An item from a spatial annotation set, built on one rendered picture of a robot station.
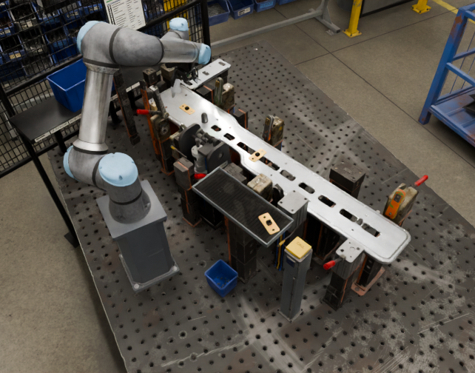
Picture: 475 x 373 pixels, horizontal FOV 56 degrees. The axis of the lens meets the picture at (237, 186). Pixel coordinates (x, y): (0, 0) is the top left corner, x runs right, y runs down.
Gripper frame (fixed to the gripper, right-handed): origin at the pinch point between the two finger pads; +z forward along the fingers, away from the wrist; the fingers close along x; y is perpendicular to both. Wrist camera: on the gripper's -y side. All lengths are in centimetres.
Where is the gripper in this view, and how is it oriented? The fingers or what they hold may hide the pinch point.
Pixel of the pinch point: (184, 89)
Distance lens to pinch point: 215.2
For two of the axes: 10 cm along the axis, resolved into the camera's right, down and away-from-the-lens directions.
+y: 7.1, 5.2, -4.7
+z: 0.2, 6.6, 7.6
